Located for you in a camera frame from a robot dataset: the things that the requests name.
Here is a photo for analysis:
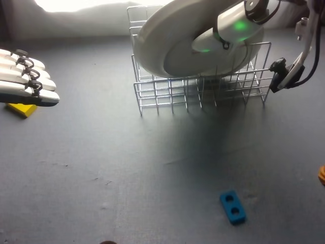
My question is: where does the white plate with dark rim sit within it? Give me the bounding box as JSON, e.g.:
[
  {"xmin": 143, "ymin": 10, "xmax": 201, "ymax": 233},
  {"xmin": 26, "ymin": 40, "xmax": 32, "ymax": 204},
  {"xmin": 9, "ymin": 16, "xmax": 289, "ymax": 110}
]
[{"xmin": 133, "ymin": 0, "xmax": 265, "ymax": 78}]

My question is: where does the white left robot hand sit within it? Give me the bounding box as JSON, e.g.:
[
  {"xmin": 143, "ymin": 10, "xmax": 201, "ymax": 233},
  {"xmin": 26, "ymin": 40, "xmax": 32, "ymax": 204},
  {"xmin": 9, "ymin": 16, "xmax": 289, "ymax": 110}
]
[{"xmin": 0, "ymin": 48, "xmax": 60, "ymax": 107}]

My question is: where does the blue block with two holes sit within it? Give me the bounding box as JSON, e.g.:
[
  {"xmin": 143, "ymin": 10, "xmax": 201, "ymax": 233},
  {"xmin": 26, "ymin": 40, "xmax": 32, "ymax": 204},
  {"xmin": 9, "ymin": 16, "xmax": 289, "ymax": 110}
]
[{"xmin": 219, "ymin": 190, "xmax": 247, "ymax": 226}]

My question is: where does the yellow wooden block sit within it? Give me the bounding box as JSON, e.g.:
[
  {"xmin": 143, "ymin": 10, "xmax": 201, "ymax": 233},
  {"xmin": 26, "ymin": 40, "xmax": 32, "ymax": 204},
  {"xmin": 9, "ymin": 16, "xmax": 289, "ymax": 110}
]
[{"xmin": 6, "ymin": 103, "xmax": 38, "ymax": 119}]

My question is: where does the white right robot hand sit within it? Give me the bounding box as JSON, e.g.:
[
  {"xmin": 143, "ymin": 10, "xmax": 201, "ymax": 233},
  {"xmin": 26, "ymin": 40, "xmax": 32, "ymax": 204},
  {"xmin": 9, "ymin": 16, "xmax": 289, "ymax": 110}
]
[{"xmin": 191, "ymin": 0, "xmax": 271, "ymax": 55}]

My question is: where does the silver wire dish rack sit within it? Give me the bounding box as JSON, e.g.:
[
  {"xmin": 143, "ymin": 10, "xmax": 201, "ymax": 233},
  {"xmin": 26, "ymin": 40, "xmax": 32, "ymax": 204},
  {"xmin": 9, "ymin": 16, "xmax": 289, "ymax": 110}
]
[{"xmin": 126, "ymin": 4, "xmax": 272, "ymax": 117}]

